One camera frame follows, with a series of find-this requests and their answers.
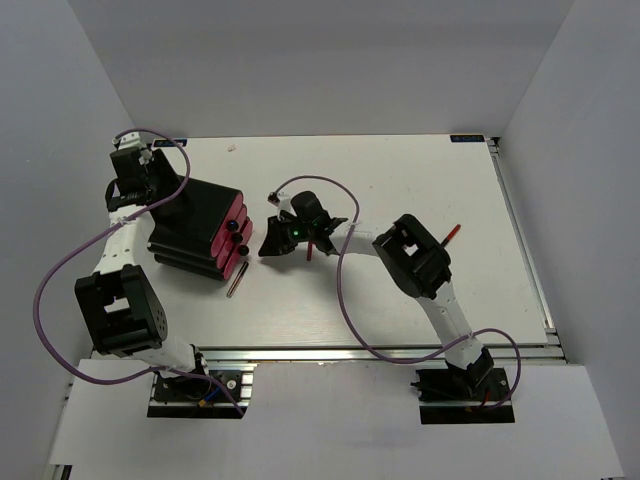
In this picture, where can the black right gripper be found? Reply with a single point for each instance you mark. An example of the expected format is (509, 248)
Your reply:
(275, 243)

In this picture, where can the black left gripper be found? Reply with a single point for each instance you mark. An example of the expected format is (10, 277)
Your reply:
(170, 179)

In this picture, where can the pink drawer tray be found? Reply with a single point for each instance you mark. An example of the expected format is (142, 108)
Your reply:
(245, 229)
(235, 260)

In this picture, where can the red lip gloss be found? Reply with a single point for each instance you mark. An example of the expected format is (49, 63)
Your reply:
(238, 278)

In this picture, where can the bright red lip gloss tube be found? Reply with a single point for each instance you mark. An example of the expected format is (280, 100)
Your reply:
(451, 235)

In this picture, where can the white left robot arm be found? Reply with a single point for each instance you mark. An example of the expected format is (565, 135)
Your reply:
(123, 314)

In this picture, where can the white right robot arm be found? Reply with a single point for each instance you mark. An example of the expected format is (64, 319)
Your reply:
(417, 262)

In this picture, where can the blue logo sticker left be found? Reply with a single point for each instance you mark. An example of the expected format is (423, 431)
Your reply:
(169, 143)

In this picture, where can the blue logo sticker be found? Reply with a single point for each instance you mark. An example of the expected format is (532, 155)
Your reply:
(466, 138)
(169, 143)

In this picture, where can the pink bottom drawer tray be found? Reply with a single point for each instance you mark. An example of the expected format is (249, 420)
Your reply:
(235, 260)

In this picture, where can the black top drawer knob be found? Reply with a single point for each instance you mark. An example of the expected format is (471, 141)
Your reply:
(232, 226)

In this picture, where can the pink top drawer front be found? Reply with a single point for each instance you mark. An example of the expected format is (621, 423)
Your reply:
(223, 231)

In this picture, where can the black drawer organizer box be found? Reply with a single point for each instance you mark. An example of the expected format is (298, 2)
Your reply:
(186, 226)

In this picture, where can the blue logo sticker right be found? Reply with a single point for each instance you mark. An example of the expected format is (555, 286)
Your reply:
(466, 138)

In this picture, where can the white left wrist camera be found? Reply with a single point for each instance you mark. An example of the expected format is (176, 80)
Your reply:
(133, 140)

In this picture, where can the aluminium table edge rail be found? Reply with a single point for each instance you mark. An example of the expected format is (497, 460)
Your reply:
(539, 353)

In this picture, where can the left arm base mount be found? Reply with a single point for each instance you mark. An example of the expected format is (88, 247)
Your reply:
(178, 398)

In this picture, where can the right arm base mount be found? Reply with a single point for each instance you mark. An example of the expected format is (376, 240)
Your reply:
(443, 402)

